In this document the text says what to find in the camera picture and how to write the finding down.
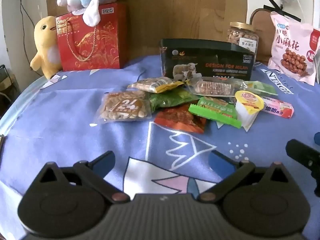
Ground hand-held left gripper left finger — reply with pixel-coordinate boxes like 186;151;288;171
32;151;131;203

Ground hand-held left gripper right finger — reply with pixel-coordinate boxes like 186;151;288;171
199;150;292;203

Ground pink candy box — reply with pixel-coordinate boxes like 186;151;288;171
260;96;295;120

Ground bright green snack packet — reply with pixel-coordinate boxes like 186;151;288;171
188;96;242;129

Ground white jelly cup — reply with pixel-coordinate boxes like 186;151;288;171
234;90;265;132

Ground clear mixed nut packet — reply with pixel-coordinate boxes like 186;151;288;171
95;90;152;124

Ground red orange snack packet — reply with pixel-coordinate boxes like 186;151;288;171
154;104;208;134

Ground clear packet of brown crackers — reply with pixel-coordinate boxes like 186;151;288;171
187;77;247;97

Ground light green snack packet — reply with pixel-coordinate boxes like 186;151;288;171
244;80;278;97

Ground dark green snack packet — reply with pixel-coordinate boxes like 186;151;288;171
149;89;199;112

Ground peanut packet with yellow end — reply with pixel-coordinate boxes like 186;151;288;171
127;77;183;93

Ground black sheep print box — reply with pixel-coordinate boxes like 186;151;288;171
159;39;257;82

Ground blue printed blanket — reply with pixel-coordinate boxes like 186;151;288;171
0;54;320;240

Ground pink fried twist snack bag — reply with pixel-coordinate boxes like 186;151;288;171
267;11;320;87

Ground red gift bag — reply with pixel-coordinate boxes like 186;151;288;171
55;2;128;72

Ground brown chair back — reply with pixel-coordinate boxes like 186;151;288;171
250;8;274;61

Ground yellow duck plush toy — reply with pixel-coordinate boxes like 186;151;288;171
30;16;63;80

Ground glass nut jar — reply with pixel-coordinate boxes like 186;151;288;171
226;22;259;48

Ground dark rack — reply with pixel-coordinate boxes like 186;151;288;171
0;64;21;98

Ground black tape strips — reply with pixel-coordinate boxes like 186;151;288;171
266;0;303;22

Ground wooden headboard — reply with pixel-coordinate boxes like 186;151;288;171
46;0;248;68

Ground white cable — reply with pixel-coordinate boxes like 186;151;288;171
290;0;305;23

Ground black wall cable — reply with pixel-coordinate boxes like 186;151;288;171
14;0;36;32

